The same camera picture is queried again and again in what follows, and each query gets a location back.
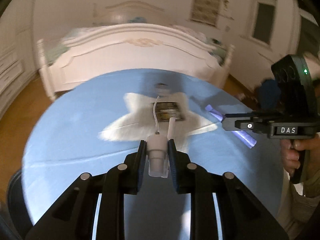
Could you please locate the white plastic cap piece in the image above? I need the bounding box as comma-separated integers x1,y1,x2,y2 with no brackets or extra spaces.
146,117,175,178

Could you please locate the person right hand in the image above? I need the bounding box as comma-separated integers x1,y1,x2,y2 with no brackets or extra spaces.
280,134,319,199

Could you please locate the star shaped striped mat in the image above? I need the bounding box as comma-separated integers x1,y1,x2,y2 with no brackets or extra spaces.
98,92,217,143

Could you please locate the white bed frame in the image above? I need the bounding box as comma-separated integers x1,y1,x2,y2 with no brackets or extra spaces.
37,1,235,100

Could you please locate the white built-in wardrobe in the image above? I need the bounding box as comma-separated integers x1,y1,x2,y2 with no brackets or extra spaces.
1,0,37,115

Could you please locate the purple wrapper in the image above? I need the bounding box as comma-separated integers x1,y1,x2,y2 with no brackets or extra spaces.
204,104,258,149

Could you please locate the patterned window blind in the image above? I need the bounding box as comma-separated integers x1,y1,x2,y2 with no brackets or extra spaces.
190,0,221,27

